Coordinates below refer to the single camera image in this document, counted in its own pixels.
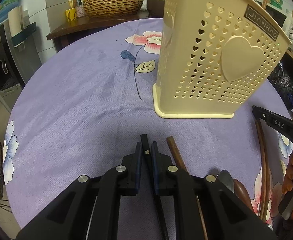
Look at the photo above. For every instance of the dark wooden sink table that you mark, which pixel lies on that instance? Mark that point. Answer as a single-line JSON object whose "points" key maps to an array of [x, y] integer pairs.
{"points": [[72, 31]]}

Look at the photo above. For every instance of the woven basket sink basin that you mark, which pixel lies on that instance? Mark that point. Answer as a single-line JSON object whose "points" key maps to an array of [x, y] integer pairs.
{"points": [[108, 8]]}

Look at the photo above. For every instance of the black plastic bag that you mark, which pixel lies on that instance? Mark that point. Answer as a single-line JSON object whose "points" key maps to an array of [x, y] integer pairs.
{"points": [[282, 80]]}

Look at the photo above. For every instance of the black chopstick gold band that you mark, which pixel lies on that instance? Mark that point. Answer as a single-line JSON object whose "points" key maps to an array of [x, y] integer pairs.
{"points": [[156, 199]]}

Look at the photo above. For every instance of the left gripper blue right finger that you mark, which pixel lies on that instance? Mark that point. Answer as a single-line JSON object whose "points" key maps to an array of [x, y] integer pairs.
{"points": [[160, 162]]}

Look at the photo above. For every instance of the dark brown chopstick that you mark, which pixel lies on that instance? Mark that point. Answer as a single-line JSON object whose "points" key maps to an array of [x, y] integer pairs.
{"points": [[190, 217]]}

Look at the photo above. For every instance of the purple floral tablecloth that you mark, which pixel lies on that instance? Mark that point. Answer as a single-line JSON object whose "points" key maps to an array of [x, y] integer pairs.
{"points": [[85, 109]]}

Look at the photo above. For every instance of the brown chopstick crossing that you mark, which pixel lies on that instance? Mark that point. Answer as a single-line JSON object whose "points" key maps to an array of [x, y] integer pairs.
{"points": [[265, 187]]}

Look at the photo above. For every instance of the beige perforated utensil holder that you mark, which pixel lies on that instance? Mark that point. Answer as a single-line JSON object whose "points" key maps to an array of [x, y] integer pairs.
{"points": [[214, 55]]}

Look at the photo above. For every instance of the grey water dispenser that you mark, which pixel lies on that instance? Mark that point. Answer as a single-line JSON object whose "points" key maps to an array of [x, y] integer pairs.
{"points": [[19, 59]]}

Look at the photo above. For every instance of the yellow mug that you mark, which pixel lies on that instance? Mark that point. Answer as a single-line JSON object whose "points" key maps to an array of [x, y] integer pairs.
{"points": [[71, 14]]}

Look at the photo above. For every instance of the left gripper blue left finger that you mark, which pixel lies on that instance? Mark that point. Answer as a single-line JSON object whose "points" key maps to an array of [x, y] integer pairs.
{"points": [[133, 163]]}

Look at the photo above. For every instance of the white brown rice cooker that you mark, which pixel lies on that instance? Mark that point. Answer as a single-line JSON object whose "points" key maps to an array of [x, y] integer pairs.
{"points": [[155, 8]]}

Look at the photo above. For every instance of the steel spoon ornate handle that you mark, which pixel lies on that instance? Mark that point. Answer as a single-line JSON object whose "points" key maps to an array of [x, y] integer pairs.
{"points": [[225, 178]]}

